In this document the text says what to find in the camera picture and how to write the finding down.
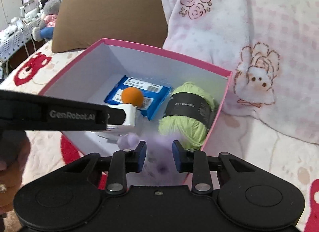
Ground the orange makeup sponge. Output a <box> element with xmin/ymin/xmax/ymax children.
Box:
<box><xmin>121</xmin><ymin>86</ymin><xmax>144</xmax><ymax>107</ymax></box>

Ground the purple plush toy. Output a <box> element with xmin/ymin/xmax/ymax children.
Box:
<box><xmin>117</xmin><ymin>133</ymin><xmax>187</xmax><ymax>186</ymax></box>

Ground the blue wipes packet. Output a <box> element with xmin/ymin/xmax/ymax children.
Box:
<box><xmin>104</xmin><ymin>75</ymin><xmax>171</xmax><ymax>121</ymax></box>

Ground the green yarn ball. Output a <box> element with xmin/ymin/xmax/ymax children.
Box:
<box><xmin>159</xmin><ymin>82</ymin><xmax>219</xmax><ymax>149</ymax></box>

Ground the pink cardboard box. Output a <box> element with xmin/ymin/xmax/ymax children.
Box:
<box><xmin>38</xmin><ymin>37</ymin><xmax>233</xmax><ymax>186</ymax></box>

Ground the white tissue pack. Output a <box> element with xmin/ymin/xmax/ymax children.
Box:
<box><xmin>91</xmin><ymin>104</ymin><xmax>138</xmax><ymax>134</ymax></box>

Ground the person's left hand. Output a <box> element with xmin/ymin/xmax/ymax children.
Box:
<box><xmin>1</xmin><ymin>130</ymin><xmax>31</xmax><ymax>215</ymax></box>

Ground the cluttered side table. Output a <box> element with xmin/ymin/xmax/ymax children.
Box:
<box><xmin>1</xmin><ymin>7</ymin><xmax>41</xmax><ymax>72</ymax></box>

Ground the grey plush rabbit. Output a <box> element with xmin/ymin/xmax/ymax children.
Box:
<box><xmin>32</xmin><ymin>0</ymin><xmax>61</xmax><ymax>42</ymax></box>

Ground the brown cloud pillow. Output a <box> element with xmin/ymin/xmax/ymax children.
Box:
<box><xmin>51</xmin><ymin>0</ymin><xmax>168</xmax><ymax>53</ymax></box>

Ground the white wardrobe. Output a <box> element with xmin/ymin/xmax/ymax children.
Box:
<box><xmin>0</xmin><ymin>0</ymin><xmax>23</xmax><ymax>31</ymax></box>

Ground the black plush toy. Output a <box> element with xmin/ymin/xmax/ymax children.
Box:
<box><xmin>39</xmin><ymin>0</ymin><xmax>48</xmax><ymax>9</ymax></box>

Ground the pink checkered pillow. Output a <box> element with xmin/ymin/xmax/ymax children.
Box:
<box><xmin>162</xmin><ymin>0</ymin><xmax>318</xmax><ymax>143</ymax></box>

